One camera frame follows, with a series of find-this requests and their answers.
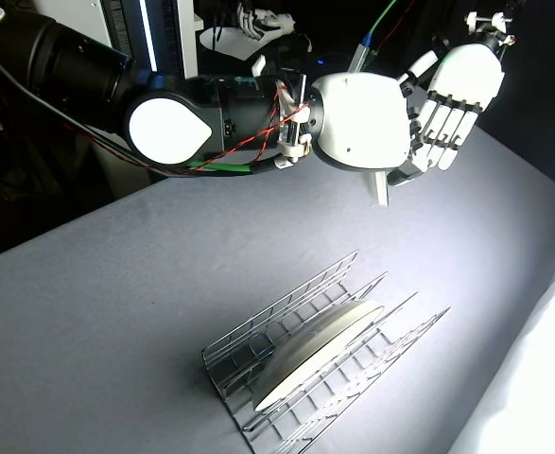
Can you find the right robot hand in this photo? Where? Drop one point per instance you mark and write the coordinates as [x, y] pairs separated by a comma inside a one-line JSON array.
[[357, 123]]

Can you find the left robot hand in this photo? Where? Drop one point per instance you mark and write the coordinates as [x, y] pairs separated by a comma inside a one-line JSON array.
[[471, 75]]

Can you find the white ceramic plate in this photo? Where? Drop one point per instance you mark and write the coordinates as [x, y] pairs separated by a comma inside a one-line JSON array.
[[315, 350]]

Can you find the black box with blue light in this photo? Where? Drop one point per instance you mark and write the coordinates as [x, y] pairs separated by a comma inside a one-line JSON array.
[[296, 52]]

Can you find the spare white robot hand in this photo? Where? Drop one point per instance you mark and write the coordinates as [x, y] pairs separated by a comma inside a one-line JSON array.
[[267, 21]]

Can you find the white paper sheet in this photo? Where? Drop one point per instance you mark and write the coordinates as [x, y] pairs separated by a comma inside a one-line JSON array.
[[230, 42]]

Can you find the white robot column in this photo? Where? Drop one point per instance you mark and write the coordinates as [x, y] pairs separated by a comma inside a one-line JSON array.
[[92, 19]]

